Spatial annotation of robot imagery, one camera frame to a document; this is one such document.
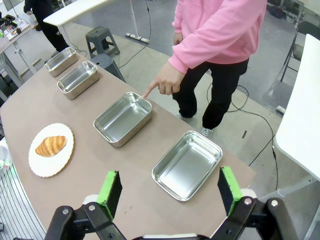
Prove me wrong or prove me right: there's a person's right forearm pink sleeve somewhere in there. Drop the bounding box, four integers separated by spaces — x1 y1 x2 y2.
171 0 193 35

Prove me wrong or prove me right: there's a rectangular stainless steel container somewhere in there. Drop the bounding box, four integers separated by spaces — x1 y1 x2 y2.
93 91 153 148
44 46 78 78
56 60 100 100
151 130 224 202

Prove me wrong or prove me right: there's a white scalloped gold-rimmed plate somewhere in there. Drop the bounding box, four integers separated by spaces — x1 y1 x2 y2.
28 122 75 178

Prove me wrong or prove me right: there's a black folding chair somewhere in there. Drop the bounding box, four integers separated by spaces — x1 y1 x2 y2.
279 21 320 83

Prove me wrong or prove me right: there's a black hanging cable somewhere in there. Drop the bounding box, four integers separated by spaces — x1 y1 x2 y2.
118 0 153 69

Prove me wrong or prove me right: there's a black floor cable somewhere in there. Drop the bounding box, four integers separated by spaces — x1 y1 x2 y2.
206 83 280 192

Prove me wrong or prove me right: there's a bystander in black clothes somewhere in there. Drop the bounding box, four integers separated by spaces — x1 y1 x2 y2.
23 0 70 53

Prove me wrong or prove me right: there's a white slatted panel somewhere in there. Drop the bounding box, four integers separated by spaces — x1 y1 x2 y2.
0 163 47 240

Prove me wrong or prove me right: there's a long white background table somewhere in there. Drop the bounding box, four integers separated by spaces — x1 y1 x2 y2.
42 0 138 51

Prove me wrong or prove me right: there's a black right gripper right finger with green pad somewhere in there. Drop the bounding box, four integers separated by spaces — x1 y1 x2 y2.
211 166 300 240

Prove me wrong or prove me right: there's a dark grey plastic stool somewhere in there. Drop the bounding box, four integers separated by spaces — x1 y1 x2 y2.
90 53 127 83

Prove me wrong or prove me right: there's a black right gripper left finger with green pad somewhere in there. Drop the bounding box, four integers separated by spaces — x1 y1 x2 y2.
44 170 127 240

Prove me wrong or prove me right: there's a person in pink hoodie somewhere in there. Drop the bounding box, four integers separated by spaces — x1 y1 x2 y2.
171 0 268 131

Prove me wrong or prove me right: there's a golden brown croissant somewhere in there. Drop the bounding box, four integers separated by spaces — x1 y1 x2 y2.
34 135 68 158

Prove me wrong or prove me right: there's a person's left hand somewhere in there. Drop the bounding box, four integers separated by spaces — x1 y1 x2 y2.
141 61 186 100

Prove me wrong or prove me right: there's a person's right hand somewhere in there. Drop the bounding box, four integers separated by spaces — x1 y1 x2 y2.
172 32 185 46

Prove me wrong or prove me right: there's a person's left forearm pink sleeve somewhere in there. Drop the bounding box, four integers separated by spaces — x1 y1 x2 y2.
167 22 241 75

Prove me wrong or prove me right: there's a cluttered wooden workbench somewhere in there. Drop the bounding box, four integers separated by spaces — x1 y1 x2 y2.
0 14 38 83

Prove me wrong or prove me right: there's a white table with white legs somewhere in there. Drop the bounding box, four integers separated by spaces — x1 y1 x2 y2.
257 33 320 201

